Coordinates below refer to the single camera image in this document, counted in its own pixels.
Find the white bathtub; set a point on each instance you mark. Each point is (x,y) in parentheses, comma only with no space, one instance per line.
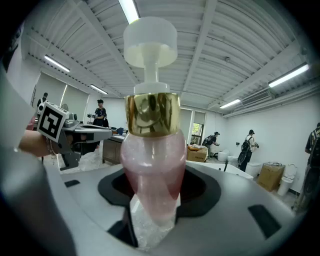
(237,170)

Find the long ceiling light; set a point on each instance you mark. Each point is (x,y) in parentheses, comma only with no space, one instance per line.
(288,75)
(57,63)
(99,89)
(230,103)
(128,11)

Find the person's left forearm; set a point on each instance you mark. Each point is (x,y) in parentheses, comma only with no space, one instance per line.
(35,143)

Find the small pink bottle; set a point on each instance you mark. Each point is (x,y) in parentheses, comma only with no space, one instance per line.
(152,155)

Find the brown cardboard box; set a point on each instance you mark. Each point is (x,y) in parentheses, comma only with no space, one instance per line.
(270,176)
(197,154)

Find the ceiling air conditioner vent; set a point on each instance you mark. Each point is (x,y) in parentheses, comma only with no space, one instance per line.
(256,97)

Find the window with blinds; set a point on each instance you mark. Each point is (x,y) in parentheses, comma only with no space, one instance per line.
(198,127)

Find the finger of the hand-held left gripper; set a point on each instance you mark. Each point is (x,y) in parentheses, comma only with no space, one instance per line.
(92,133)

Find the dark wooden cabinet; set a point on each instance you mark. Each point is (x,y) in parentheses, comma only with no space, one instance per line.
(112,150)

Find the black bathtub faucet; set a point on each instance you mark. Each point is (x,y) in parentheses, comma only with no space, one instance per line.
(226,165)

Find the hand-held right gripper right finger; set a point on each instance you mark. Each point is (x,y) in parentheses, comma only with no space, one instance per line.
(225,200)

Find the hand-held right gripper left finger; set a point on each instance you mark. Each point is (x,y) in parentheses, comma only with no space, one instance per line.
(85,200)

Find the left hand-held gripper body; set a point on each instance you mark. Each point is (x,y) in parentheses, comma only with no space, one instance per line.
(51,120)

